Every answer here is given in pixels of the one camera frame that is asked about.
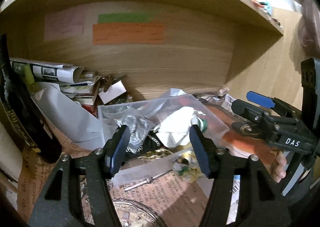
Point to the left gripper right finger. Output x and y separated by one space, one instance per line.
260 201

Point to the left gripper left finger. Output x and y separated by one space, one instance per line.
59 203

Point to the white soft cloth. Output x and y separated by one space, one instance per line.
174 130

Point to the green knitted cloth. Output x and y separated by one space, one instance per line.
202 124

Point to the silver glitter pouch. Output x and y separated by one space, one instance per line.
139 128

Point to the person's right hand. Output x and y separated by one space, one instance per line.
278 167

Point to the cream ceramic mug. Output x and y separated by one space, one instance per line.
10 156

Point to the white plastic sheet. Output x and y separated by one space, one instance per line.
71 119

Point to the pink striped curtain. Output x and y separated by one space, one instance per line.
308 30

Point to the dark wine bottle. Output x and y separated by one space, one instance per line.
23 114

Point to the black gold headband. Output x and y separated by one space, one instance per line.
151 149

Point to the clear plastic box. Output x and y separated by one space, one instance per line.
157 110

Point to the white card box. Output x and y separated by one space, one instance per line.
114 91

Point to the rolled newspaper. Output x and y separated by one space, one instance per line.
66 73

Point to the orange sticky note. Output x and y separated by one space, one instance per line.
127 33

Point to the pink sticky note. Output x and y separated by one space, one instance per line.
64 24

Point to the green sticky note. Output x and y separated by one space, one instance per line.
141 17

